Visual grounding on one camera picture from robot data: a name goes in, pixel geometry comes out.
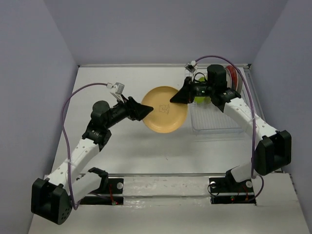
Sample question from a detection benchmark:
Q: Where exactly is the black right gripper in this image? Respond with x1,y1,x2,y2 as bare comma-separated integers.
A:
170,77,215,104

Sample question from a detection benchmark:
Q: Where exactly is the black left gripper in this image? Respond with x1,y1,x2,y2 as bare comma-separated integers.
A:
104,94,153,129

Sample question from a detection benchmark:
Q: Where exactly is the lime green plate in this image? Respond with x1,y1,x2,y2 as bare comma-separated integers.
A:
194,77,210,105

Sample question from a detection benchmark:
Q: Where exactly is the plain yellow plate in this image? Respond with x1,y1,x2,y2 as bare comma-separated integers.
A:
141,86,188,134

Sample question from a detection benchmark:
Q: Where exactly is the red plate with teal flower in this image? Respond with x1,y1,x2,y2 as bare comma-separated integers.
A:
226,65,238,89

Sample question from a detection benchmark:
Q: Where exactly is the small green red rimmed plate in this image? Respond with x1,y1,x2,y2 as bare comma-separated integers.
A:
236,69,243,94

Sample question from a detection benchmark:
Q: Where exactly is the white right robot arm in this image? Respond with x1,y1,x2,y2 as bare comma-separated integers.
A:
170,64,292,191

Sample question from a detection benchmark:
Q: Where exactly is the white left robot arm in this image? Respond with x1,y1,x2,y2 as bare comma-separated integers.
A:
31,97,153,225

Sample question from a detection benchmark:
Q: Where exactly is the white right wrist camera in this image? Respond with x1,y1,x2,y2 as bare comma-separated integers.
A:
184,60,197,74

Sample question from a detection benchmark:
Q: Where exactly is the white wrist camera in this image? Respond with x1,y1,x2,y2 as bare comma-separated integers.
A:
107,82,124,102
184,60,197,74

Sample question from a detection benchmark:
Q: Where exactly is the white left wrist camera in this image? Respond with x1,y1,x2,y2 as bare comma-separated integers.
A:
107,82,124,102

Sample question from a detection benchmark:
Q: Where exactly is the white wire dish rack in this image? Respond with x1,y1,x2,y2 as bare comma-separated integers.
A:
188,67,250,135

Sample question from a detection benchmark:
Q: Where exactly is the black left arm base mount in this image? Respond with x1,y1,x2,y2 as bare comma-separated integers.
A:
80,177,124,206

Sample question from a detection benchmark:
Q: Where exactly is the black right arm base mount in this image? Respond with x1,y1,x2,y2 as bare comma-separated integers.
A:
207,177,256,205

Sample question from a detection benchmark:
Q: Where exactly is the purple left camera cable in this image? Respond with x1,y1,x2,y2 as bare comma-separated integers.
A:
60,82,114,211

